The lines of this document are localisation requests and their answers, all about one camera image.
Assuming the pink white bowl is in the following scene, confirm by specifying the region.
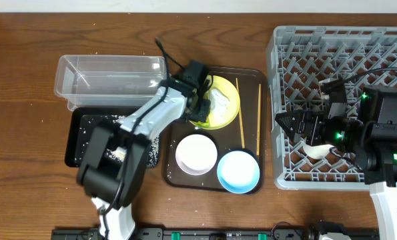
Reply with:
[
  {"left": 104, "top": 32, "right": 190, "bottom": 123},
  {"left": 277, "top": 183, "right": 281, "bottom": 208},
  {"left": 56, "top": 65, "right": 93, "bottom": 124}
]
[{"left": 175, "top": 134, "right": 218, "bottom": 175}]

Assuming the grey plastic dishwasher rack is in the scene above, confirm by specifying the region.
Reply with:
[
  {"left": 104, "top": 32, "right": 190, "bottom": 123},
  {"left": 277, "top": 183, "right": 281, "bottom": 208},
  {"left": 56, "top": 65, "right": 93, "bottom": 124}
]
[{"left": 266, "top": 26, "right": 397, "bottom": 191}]

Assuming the green orange snack wrapper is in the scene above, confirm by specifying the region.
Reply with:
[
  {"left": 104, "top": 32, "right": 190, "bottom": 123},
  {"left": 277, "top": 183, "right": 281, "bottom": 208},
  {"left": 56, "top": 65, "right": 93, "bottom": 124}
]
[{"left": 192, "top": 121, "right": 210, "bottom": 129}]

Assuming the crumpled white tissue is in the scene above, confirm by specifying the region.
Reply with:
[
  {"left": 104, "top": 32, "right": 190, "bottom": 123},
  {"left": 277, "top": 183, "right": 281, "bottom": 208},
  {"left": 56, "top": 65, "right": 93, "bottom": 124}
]
[{"left": 209, "top": 89, "right": 230, "bottom": 122}]

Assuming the yellow round plate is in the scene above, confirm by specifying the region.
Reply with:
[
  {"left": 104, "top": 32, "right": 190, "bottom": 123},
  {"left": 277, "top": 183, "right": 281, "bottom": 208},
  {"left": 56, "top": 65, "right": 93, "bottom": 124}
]
[{"left": 204, "top": 75, "right": 239, "bottom": 130}]

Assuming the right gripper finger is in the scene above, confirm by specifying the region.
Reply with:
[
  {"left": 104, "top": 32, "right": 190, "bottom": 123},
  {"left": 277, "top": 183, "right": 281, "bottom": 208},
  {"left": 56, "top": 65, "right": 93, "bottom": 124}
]
[
  {"left": 282, "top": 122, "right": 306, "bottom": 143},
  {"left": 275, "top": 110, "right": 304, "bottom": 125}
]

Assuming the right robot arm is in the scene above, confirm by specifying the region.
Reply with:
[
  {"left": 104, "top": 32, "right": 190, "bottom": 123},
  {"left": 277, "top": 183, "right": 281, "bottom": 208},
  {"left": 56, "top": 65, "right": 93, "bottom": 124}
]
[{"left": 275, "top": 85, "right": 397, "bottom": 239}]

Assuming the wooden chopstick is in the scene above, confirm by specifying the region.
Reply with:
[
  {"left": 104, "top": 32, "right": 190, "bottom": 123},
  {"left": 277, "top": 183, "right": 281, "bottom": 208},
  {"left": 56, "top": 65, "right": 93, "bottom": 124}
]
[
  {"left": 256, "top": 84, "right": 262, "bottom": 156},
  {"left": 236, "top": 78, "right": 246, "bottom": 149}
]

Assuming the light blue bowl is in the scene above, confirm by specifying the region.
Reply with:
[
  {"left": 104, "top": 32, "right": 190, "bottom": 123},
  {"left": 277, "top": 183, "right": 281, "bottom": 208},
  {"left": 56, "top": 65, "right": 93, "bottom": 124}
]
[{"left": 217, "top": 150, "right": 260, "bottom": 194}]

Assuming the black tray with rice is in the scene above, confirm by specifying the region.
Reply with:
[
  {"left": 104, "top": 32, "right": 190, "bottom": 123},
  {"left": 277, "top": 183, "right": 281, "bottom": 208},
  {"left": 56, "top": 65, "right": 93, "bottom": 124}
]
[{"left": 65, "top": 107, "right": 161, "bottom": 169}]

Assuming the left wooden chopstick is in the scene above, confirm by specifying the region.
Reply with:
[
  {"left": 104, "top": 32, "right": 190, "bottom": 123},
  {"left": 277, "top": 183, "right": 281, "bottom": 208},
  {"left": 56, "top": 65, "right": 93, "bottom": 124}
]
[{"left": 236, "top": 78, "right": 246, "bottom": 149}]

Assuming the white cup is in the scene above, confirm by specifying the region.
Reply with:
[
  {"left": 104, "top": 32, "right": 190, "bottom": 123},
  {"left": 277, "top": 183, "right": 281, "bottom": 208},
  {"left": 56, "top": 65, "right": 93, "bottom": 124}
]
[{"left": 302, "top": 144, "right": 333, "bottom": 159}]

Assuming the clear plastic bin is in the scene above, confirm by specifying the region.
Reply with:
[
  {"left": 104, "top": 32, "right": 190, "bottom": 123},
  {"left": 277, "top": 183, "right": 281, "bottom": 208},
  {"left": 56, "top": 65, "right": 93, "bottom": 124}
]
[{"left": 54, "top": 55, "right": 166, "bottom": 111}]

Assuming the dark brown serving tray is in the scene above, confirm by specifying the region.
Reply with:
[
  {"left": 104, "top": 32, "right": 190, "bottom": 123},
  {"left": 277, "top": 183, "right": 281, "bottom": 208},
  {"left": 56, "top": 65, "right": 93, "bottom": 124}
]
[{"left": 161, "top": 66, "right": 268, "bottom": 195}]

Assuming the right wooden chopstick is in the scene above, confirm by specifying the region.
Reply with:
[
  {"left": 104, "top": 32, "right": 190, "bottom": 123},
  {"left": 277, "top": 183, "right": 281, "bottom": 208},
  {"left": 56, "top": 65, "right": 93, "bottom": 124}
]
[{"left": 256, "top": 84, "right": 262, "bottom": 156}]

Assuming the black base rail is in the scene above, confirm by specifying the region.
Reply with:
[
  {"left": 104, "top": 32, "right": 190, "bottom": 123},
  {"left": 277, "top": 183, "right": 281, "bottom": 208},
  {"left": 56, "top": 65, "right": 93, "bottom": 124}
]
[{"left": 50, "top": 221, "right": 379, "bottom": 240}]

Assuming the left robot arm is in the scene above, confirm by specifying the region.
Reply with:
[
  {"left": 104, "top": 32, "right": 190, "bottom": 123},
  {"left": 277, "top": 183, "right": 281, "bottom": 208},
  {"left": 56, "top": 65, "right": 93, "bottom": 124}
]
[{"left": 76, "top": 61, "right": 211, "bottom": 239}]

